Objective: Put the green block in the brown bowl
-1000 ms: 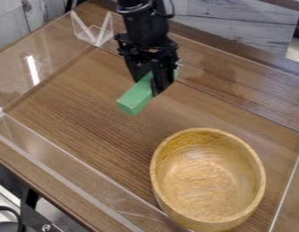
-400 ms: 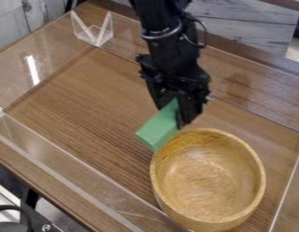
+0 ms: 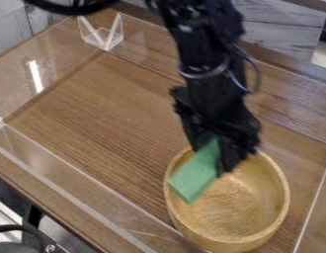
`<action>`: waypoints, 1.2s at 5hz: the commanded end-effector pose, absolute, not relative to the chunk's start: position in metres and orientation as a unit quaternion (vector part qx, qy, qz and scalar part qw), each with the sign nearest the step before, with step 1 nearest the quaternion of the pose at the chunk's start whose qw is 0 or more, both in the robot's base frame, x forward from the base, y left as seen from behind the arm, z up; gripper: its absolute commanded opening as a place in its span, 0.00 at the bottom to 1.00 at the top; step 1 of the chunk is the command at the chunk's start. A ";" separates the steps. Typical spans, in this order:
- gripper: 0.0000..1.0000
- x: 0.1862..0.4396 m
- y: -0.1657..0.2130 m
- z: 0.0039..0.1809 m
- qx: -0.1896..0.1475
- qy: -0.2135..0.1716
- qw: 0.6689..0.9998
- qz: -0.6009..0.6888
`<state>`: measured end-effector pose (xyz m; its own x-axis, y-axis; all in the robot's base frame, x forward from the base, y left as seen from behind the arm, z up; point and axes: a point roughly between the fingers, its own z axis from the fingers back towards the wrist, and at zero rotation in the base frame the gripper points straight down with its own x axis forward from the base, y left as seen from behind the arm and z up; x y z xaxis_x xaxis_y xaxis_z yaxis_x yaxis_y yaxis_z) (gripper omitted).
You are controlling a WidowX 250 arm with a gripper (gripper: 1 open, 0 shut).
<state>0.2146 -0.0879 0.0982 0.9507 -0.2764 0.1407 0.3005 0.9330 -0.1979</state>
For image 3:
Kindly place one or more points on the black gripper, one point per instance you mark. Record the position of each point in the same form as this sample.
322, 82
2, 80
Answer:
217, 120

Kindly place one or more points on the brown wooden bowl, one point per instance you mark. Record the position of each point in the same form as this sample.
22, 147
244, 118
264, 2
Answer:
238, 214

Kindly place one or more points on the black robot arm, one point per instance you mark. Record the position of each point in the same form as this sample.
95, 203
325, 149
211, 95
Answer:
206, 28

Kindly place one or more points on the black table leg bracket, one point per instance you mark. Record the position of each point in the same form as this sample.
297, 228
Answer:
34, 237

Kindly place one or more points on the clear acrylic corner bracket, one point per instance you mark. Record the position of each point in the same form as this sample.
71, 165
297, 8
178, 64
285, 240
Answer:
103, 38

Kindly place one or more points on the green rectangular block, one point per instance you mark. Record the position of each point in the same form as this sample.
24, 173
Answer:
197, 171

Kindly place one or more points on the clear acrylic tray walls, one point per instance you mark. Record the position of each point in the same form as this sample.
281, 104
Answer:
90, 138

